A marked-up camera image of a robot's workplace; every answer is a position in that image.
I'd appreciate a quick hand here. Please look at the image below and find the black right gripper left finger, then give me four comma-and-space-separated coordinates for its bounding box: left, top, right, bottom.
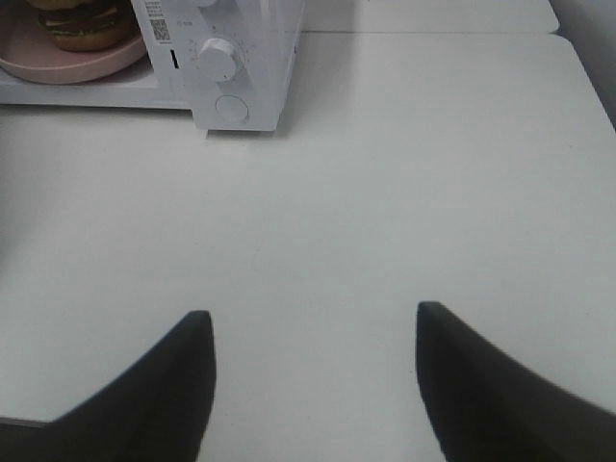
1, 311, 216, 461

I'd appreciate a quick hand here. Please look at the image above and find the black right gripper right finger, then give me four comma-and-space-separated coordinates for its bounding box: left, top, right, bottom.
416, 301, 615, 461

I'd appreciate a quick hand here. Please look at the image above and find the round white door button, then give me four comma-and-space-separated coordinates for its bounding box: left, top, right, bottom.
216, 95, 248, 123

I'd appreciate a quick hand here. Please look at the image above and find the white timer knob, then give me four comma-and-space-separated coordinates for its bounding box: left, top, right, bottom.
197, 38, 244, 83

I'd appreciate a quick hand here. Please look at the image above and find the pink round plate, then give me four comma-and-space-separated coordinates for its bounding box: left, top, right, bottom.
1, 3, 146, 85

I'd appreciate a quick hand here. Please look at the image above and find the burger with sesame bun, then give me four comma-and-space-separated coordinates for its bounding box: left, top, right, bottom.
28, 0, 139, 52

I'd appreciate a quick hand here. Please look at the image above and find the white microwave oven body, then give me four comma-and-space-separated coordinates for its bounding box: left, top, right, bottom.
1, 1, 305, 131

